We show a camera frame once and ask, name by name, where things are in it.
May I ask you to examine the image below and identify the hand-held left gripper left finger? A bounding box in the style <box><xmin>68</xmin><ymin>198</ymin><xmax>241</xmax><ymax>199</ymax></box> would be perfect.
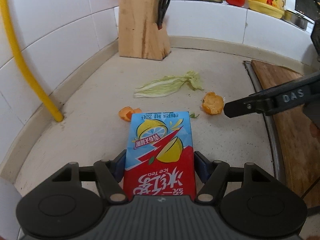
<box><xmin>51</xmin><ymin>150</ymin><xmax>128</xmax><ymax>203</ymax></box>

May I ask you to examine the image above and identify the yellow pipe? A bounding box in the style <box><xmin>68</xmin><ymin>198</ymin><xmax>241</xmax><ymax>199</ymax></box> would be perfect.
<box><xmin>0</xmin><ymin>0</ymin><xmax>63</xmax><ymax>122</ymax></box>

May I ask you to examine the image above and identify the wooden knife block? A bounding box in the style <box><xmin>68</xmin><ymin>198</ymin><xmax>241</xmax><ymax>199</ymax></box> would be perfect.
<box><xmin>118</xmin><ymin>0</ymin><xmax>171</xmax><ymax>61</ymax></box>

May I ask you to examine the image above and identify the wooden cutting board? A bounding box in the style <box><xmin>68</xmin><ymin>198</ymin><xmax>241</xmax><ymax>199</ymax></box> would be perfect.
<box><xmin>251</xmin><ymin>59</ymin><xmax>320</xmax><ymax>209</ymax></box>

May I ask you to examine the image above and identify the orange peel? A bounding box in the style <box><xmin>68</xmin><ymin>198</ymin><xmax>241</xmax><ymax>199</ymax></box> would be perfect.
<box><xmin>202</xmin><ymin>92</ymin><xmax>225</xmax><ymax>115</ymax></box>
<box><xmin>119</xmin><ymin>106</ymin><xmax>142</xmax><ymax>122</ymax></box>

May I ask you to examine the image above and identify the pale napa cabbage leaf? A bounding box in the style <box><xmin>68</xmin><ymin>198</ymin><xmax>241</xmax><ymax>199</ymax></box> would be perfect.
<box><xmin>133</xmin><ymin>70</ymin><xmax>204</xmax><ymax>98</ymax></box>

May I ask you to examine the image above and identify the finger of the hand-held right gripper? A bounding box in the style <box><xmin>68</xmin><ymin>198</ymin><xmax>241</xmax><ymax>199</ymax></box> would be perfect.
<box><xmin>223</xmin><ymin>71</ymin><xmax>320</xmax><ymax>118</ymax></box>

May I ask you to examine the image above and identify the red and blue drink carton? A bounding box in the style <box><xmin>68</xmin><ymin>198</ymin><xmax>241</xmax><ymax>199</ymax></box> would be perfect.
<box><xmin>122</xmin><ymin>111</ymin><xmax>195</xmax><ymax>202</ymax></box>

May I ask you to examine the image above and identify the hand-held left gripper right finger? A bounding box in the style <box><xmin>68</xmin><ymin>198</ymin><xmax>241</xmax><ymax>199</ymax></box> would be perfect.
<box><xmin>194</xmin><ymin>151</ymin><xmax>272</xmax><ymax>204</ymax></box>

